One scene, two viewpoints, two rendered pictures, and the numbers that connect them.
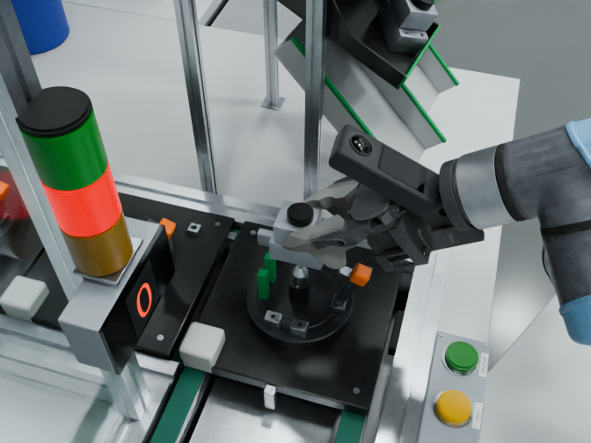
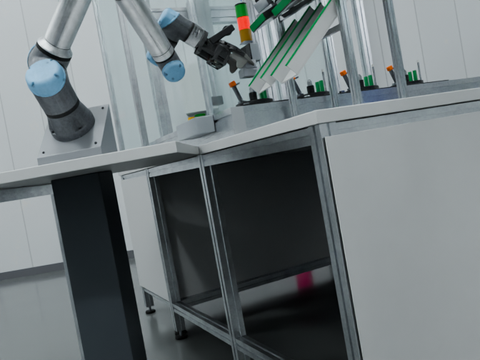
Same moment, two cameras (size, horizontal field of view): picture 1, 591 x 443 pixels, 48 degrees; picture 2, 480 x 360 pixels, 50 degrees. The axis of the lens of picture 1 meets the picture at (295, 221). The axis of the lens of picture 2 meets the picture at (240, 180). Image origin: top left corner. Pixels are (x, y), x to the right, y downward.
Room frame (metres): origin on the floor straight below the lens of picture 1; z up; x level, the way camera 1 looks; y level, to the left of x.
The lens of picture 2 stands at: (1.84, -1.35, 0.77)
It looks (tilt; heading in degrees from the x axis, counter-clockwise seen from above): 2 degrees down; 138
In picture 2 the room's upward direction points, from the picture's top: 10 degrees counter-clockwise
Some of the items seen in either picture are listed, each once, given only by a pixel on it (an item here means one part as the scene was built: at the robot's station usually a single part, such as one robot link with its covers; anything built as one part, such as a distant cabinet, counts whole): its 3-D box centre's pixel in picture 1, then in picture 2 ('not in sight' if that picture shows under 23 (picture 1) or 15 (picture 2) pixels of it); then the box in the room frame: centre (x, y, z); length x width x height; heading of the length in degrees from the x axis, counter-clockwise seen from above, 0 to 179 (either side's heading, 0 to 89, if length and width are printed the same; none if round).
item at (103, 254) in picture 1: (97, 234); (246, 36); (0.35, 0.16, 1.28); 0.05 x 0.05 x 0.05
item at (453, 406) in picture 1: (453, 408); not in sight; (0.35, -0.19, 0.96); 0.04 x 0.04 x 0.02
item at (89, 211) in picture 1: (82, 192); (243, 23); (0.35, 0.16, 1.33); 0.05 x 0.05 x 0.05
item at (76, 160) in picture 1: (64, 141); (241, 11); (0.35, 0.16, 1.38); 0.05 x 0.05 x 0.05
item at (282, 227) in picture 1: (291, 229); (250, 67); (0.50, 0.00, 1.12); 0.08 x 0.04 x 0.07; 73
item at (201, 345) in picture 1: (202, 347); not in sight; (0.43, 0.12, 0.97); 0.05 x 0.05 x 0.04; 73
